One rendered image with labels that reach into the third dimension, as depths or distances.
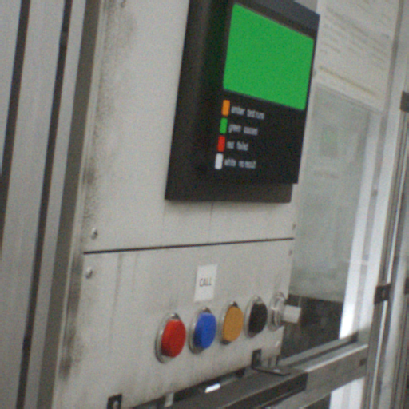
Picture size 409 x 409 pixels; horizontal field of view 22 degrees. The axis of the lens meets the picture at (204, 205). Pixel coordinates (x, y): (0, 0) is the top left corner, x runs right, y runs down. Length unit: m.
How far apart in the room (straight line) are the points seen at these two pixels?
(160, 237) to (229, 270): 0.15
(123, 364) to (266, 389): 0.21
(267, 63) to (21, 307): 0.33
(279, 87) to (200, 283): 0.19
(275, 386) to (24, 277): 0.37
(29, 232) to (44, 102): 0.08
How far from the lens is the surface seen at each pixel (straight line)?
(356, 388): 1.49
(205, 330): 0.88
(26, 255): 0.66
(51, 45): 0.66
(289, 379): 1.01
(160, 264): 0.80
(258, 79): 0.87
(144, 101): 0.75
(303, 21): 0.96
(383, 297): 1.49
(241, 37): 0.84
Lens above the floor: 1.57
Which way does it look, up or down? 3 degrees down
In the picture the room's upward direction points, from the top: 7 degrees clockwise
